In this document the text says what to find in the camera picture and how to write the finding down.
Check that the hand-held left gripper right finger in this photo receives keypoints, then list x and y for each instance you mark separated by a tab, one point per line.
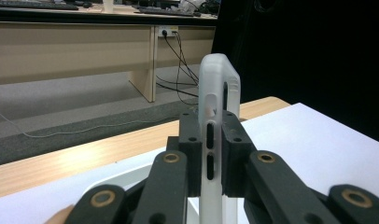
235	149

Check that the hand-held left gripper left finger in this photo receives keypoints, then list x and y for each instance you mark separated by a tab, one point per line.
190	146

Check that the pastel gradient phone case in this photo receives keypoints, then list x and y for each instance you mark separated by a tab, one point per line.
214	77

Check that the white plastic storage box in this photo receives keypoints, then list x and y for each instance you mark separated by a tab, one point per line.
125	179

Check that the white sheet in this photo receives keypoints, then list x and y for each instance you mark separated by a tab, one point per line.
318	149

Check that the black curtain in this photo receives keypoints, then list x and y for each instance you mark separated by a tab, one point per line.
302	56

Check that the black keyboard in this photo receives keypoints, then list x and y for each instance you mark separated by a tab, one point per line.
35	5
165	11

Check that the beige wooden desk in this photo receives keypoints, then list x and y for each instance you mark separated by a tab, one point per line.
69	53

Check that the white cup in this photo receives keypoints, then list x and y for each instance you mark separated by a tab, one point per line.
108	5

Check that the white wall socket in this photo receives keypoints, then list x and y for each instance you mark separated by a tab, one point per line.
168	30

